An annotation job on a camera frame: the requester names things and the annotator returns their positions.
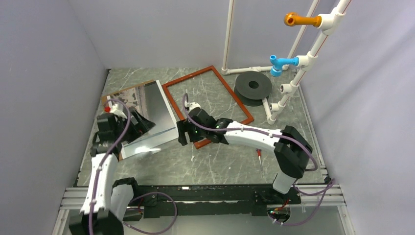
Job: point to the black filament spool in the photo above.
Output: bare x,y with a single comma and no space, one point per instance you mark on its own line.
252,87

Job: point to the white pvc pipe rack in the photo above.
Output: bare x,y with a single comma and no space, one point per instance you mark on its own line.
326,23

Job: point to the brown frame backing board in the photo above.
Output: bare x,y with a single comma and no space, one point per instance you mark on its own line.
131,98

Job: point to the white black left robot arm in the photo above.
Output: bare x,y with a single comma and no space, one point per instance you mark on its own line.
107,199

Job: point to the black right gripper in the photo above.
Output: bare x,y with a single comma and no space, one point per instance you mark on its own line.
185,126

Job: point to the orange wooden picture frame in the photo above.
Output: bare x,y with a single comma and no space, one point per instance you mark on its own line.
249,118

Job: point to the orange pipe peg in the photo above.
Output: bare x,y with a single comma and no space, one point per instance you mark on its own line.
292,19

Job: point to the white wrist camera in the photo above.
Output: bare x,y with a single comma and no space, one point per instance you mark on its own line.
192,105
116,109

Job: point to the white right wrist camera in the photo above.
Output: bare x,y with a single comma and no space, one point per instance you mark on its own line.
192,105

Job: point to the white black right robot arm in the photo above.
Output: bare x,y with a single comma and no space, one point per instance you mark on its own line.
291,150

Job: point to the blue red screwdriver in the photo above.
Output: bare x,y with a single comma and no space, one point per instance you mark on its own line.
260,158

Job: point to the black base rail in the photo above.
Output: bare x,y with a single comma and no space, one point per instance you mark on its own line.
254,199

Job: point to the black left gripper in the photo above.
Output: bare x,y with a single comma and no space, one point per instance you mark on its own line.
143,126

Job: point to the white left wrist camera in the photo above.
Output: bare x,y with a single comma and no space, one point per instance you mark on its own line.
116,109

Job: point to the blue pipe peg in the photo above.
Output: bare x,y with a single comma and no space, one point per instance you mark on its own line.
278,63

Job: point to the landscape photo print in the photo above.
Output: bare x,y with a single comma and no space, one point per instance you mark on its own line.
165,130

